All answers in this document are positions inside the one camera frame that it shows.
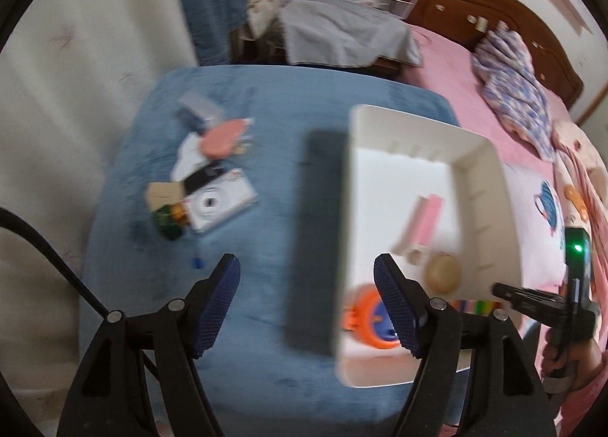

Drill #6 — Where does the orange round toy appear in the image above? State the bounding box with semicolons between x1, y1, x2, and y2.
341;283;400;350

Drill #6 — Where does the gold round tin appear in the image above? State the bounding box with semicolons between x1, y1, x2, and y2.
424;254;463;294

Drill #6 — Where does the colourful Rubik's cube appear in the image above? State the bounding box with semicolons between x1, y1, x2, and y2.
450;299;502;317

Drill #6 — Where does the green perfume bottle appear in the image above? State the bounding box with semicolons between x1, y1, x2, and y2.
152;203;190;241

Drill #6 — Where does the white plastic tray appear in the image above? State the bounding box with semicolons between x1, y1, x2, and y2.
335;104;523;389

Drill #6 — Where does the white boxed toy camera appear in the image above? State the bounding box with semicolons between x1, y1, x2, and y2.
182;168;258;233

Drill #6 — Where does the beige small box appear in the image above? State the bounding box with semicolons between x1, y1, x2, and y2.
144;182;185;212

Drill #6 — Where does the black small box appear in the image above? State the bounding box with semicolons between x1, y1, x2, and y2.
182;161;226;195

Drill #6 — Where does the white plastic hook piece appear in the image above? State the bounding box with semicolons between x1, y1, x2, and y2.
170;132;209;182

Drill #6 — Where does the pink sleeve forearm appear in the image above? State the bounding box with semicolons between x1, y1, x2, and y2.
559;368;607;436

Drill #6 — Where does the person's right hand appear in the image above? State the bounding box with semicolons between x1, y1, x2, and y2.
541;339;605;391

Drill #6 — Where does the pink printed pillow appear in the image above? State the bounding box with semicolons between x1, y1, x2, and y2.
503;164;567;293

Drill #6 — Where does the peach bear quilt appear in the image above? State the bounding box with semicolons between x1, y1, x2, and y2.
550;119;608;253

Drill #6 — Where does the pink oval item in bag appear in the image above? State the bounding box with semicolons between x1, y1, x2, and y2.
199;118;253;160

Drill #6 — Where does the clear blue card box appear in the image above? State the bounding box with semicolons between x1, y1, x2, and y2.
177;90;226;135

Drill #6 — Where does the pink bed sheet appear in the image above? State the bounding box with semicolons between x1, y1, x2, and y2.
400;25;553;181

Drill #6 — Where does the purple floral blanket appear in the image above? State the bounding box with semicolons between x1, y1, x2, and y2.
471;22;556;162

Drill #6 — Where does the grey cloth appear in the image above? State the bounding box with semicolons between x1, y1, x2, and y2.
280;0;424;68

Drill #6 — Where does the white handbag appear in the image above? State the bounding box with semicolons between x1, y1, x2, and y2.
241;0;279;41

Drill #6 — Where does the dark wooden headboard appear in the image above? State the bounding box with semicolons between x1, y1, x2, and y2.
407;0;583;109

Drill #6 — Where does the white patterned curtain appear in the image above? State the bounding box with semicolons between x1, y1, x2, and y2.
1;0;195;436

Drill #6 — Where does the black cable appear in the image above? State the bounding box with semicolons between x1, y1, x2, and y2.
0;206;111;319

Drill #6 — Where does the small pink wall shelf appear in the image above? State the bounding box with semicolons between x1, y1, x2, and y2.
548;0;594;36

